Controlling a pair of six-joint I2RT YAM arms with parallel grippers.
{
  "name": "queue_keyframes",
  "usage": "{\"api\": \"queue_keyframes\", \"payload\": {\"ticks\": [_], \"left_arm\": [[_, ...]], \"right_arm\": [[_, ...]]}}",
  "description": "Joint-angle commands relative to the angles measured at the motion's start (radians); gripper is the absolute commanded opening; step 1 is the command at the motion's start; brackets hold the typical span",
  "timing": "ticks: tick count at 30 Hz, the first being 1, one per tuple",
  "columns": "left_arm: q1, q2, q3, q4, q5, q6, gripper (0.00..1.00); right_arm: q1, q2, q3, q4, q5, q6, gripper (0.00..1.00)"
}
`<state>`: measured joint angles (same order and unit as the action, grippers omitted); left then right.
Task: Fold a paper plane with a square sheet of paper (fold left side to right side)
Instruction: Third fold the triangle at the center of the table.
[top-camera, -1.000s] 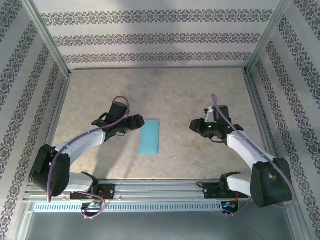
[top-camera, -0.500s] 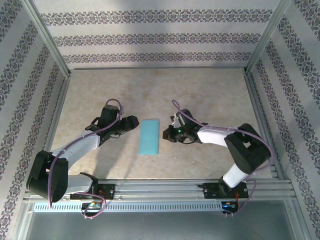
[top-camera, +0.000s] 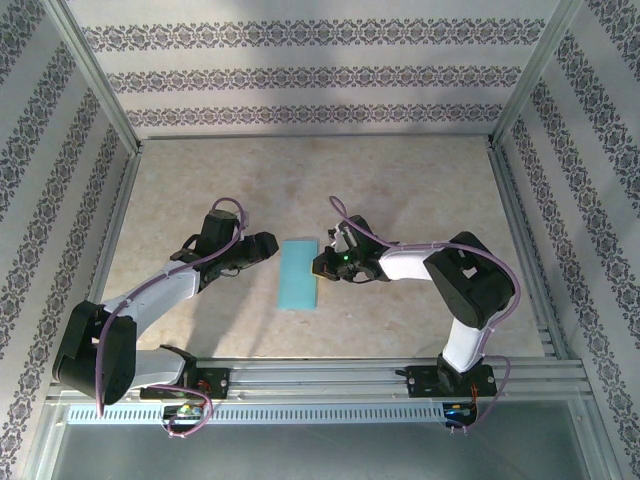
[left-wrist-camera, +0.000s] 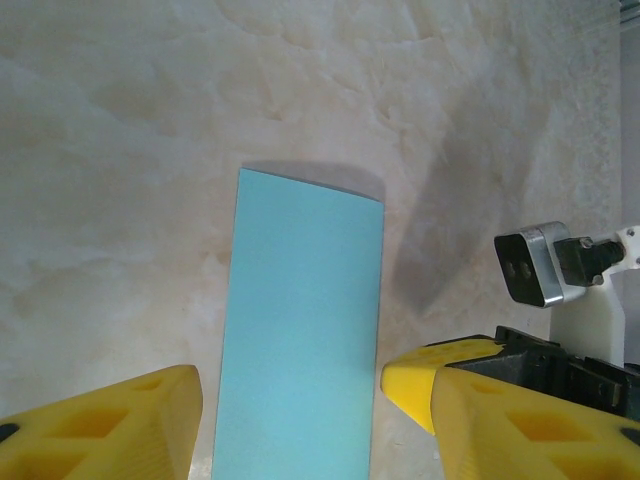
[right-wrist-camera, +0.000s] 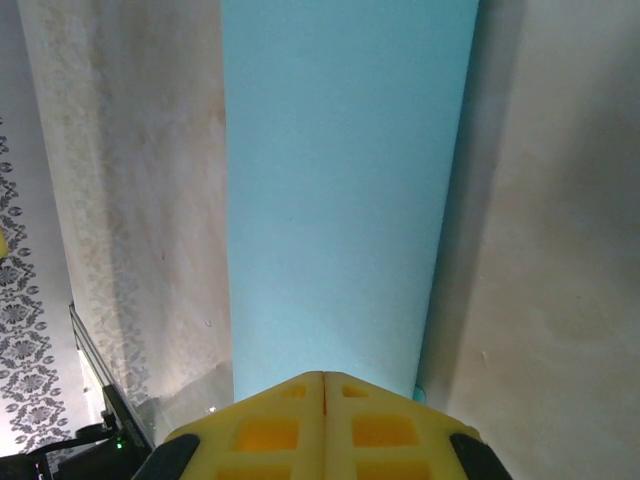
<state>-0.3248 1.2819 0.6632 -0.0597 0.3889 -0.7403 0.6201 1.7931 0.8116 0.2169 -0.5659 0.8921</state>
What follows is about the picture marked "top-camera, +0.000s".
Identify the light blue cloth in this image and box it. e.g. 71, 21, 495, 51
276, 235, 321, 312

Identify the right circuit board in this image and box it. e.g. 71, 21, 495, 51
443, 401, 480, 422

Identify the circuit board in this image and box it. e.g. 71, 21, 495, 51
162, 403, 206, 421
443, 401, 480, 422

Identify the left circuit board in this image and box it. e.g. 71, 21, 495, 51
162, 403, 206, 421

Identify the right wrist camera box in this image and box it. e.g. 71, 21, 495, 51
325, 223, 359, 253

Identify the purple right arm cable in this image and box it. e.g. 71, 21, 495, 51
327, 195, 521, 434

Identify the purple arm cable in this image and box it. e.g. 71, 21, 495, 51
327, 195, 521, 434
94, 197, 251, 441

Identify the aluminium side rail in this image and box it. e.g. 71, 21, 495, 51
69, 149, 145, 366
487, 143, 571, 361

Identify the aluminium mounting rail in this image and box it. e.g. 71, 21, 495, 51
47, 363, 589, 402

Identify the aluminium back rail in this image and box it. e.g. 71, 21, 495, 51
139, 132, 494, 142

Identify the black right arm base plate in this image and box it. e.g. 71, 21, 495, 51
405, 363, 499, 400

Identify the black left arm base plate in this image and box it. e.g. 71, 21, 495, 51
139, 367, 232, 401

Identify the slotted grey cable duct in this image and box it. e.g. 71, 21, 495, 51
66, 403, 446, 426

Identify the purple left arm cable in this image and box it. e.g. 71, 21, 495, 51
94, 197, 251, 441

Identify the aluminium frame post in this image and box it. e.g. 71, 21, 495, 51
42, 0, 145, 157
489, 0, 586, 149

